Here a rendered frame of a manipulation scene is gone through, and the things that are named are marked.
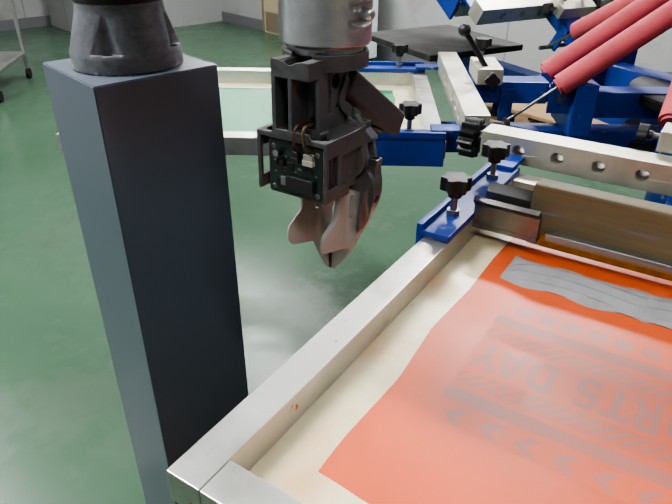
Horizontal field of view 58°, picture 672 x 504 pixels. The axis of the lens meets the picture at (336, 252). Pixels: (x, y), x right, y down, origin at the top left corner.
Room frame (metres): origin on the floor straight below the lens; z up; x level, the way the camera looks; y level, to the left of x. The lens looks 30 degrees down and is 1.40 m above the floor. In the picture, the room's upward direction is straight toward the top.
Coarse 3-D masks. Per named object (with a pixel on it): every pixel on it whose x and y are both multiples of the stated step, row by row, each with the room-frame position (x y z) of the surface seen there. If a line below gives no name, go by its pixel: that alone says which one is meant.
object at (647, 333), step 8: (656, 280) 0.70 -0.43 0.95; (664, 280) 0.70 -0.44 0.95; (656, 288) 0.68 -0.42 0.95; (664, 288) 0.68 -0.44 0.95; (664, 296) 0.66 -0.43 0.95; (640, 328) 0.59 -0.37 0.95; (648, 328) 0.59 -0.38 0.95; (656, 328) 0.59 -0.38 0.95; (664, 328) 0.59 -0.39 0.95; (640, 336) 0.57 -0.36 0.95; (648, 336) 0.57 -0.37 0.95; (656, 336) 0.57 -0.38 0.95; (664, 336) 0.57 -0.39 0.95; (648, 344) 0.56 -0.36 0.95; (656, 344) 0.56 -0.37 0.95; (664, 344) 0.56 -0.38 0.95; (584, 488) 0.36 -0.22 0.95; (576, 496) 0.35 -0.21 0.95; (584, 496) 0.35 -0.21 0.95; (592, 496) 0.35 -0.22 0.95; (600, 496) 0.35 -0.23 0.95; (608, 496) 0.35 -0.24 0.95
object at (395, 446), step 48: (480, 288) 0.68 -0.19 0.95; (432, 336) 0.57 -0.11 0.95; (480, 336) 0.57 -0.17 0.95; (624, 336) 0.57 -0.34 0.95; (432, 384) 0.49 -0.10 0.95; (384, 432) 0.42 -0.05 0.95; (432, 432) 0.42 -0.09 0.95; (336, 480) 0.37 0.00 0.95; (384, 480) 0.37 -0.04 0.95; (432, 480) 0.37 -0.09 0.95; (480, 480) 0.37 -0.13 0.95; (528, 480) 0.37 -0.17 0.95
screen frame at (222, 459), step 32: (608, 192) 0.91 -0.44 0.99; (416, 256) 0.70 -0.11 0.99; (448, 256) 0.74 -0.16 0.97; (384, 288) 0.62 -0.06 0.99; (416, 288) 0.66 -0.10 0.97; (352, 320) 0.56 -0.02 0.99; (384, 320) 0.59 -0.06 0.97; (320, 352) 0.50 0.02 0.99; (352, 352) 0.53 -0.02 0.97; (288, 384) 0.45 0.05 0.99; (320, 384) 0.47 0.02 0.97; (256, 416) 0.41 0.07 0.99; (288, 416) 0.43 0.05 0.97; (192, 448) 0.37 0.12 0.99; (224, 448) 0.37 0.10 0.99; (256, 448) 0.39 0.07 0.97; (192, 480) 0.34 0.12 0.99; (224, 480) 0.34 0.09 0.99; (256, 480) 0.34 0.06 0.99
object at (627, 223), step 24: (552, 192) 0.77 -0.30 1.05; (576, 192) 0.75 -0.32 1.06; (600, 192) 0.75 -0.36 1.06; (552, 216) 0.76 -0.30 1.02; (576, 216) 0.75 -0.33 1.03; (600, 216) 0.73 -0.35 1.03; (624, 216) 0.71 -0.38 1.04; (648, 216) 0.70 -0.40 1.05; (600, 240) 0.73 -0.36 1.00; (624, 240) 0.71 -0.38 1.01; (648, 240) 0.70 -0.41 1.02
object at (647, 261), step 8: (552, 232) 0.76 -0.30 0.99; (552, 240) 0.75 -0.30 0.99; (560, 240) 0.74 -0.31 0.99; (568, 240) 0.74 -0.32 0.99; (576, 240) 0.74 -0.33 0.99; (584, 240) 0.74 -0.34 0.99; (576, 248) 0.73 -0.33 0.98; (584, 248) 0.72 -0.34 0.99; (592, 248) 0.72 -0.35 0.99; (600, 248) 0.71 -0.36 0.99; (608, 248) 0.71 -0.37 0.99; (616, 248) 0.71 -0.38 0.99; (608, 256) 0.71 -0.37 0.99; (616, 256) 0.70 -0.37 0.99; (624, 256) 0.70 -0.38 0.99; (632, 256) 0.69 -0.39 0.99; (640, 256) 0.69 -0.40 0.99; (648, 256) 0.69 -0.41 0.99; (640, 264) 0.69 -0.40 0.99; (648, 264) 0.68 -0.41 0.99; (656, 264) 0.68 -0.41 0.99; (664, 264) 0.67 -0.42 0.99
